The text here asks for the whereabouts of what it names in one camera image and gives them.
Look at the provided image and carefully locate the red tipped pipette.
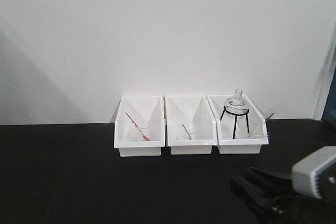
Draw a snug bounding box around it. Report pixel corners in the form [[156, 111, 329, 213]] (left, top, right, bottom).
[[125, 112, 150, 142]]

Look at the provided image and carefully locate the green tipped pipette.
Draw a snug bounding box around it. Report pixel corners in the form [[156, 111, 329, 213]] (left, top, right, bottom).
[[182, 124, 192, 140]]

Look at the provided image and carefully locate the white middle storage bin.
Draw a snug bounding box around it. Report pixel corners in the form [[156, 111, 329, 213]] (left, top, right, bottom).
[[164, 95, 217, 155]]

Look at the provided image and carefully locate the white left storage bin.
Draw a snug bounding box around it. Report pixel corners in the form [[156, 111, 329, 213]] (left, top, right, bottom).
[[114, 96, 165, 157]]

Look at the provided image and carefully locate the white right storage bin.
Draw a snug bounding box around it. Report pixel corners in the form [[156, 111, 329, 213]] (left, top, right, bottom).
[[206, 94, 269, 154]]

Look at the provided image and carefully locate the clear glass flask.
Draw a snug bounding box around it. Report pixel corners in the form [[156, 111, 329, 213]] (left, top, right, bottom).
[[224, 89, 249, 115]]

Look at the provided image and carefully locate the white storage bin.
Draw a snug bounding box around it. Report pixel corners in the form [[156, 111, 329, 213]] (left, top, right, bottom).
[[114, 96, 165, 157], [206, 94, 269, 154], [164, 95, 217, 155]]

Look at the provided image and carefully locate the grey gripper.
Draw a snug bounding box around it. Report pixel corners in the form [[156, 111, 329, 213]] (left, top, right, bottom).
[[230, 146, 335, 223]]

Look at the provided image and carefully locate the black wire flask stand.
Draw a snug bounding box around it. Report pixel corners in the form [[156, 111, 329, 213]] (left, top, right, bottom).
[[220, 106, 249, 139]]

